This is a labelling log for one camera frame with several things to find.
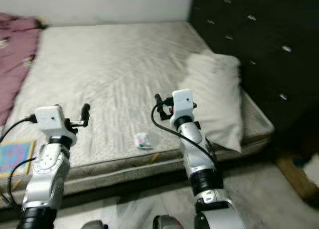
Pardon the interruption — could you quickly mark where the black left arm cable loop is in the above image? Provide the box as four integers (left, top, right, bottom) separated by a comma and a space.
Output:
7, 157, 36, 212

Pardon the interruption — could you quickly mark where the white quilted mattress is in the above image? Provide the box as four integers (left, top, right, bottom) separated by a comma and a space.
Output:
0, 22, 275, 210

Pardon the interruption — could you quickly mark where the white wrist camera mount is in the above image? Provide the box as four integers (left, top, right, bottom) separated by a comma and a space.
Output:
34, 105, 79, 138
171, 89, 196, 126

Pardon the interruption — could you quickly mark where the small white wrapper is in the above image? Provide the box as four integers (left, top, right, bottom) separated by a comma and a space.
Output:
134, 132, 153, 150

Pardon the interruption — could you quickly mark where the black left wrist camera cable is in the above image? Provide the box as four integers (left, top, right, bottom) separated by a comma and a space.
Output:
0, 115, 36, 142

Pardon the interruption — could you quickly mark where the grey robot right leg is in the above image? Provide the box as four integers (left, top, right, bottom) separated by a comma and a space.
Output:
152, 215, 182, 229

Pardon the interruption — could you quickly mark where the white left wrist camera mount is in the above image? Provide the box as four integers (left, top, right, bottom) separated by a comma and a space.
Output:
34, 105, 79, 138

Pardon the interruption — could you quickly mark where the colourful yellow-edged book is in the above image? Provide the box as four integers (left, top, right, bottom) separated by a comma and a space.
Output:
0, 139, 36, 179

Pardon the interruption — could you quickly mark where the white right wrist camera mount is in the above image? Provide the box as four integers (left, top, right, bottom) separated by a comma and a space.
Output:
171, 89, 196, 126

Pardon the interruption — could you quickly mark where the white pillow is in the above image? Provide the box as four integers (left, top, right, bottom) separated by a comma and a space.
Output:
179, 52, 244, 152

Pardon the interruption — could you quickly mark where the dark tufted headboard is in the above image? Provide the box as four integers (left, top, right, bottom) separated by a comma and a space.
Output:
188, 0, 319, 135

